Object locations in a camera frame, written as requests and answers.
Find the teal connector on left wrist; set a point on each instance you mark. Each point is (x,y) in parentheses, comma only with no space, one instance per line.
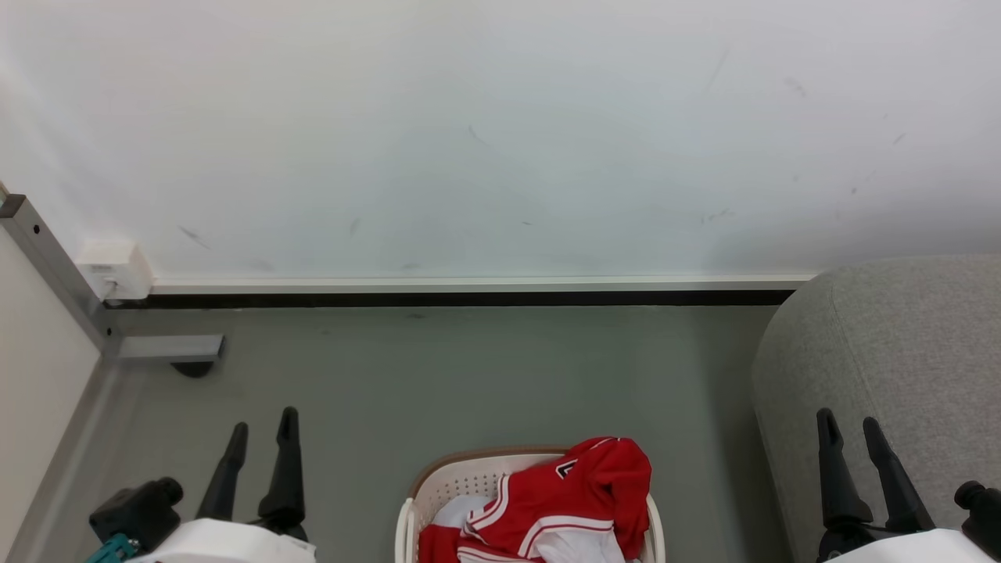
(112,549)

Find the grey upholstered seat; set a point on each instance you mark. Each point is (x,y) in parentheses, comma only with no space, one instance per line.
(899,352)

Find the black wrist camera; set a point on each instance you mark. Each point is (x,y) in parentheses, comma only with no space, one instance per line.
(138,512)
(983,516)

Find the red and white jersey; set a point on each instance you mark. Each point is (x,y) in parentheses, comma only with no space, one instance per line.
(457,512)

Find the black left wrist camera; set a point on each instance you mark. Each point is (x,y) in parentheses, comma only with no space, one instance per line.
(138,512)

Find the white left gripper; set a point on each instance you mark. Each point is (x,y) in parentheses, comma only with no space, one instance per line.
(223,543)

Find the white wall socket box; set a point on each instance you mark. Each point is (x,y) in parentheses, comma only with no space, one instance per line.
(116,268)

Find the beige partition panel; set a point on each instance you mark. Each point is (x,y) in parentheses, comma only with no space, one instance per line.
(35,367)

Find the red jersey with white stripes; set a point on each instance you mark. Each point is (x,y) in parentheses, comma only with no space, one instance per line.
(579,496)

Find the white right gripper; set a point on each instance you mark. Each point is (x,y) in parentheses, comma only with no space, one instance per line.
(915,549)

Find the black round foot pad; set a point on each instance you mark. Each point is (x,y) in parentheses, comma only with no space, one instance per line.
(192,368)

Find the white and black baseboard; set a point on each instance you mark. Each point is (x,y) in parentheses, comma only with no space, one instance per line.
(469,291)

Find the white perforated laundry basket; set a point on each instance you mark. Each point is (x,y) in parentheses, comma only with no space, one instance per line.
(457,489)

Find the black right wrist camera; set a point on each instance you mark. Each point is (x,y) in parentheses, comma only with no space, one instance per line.
(983,516)

